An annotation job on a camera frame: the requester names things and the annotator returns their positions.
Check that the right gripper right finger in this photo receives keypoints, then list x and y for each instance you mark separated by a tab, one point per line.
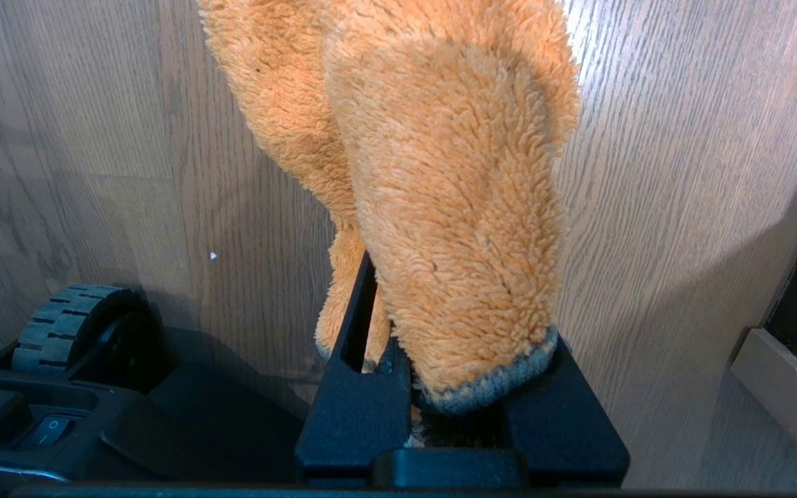
564	429

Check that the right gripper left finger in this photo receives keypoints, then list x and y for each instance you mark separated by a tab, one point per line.
353	408

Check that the orange fluffy cloth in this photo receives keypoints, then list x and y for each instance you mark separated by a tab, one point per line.
433	194

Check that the beige furniture frame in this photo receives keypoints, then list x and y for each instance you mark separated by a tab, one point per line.
796	346

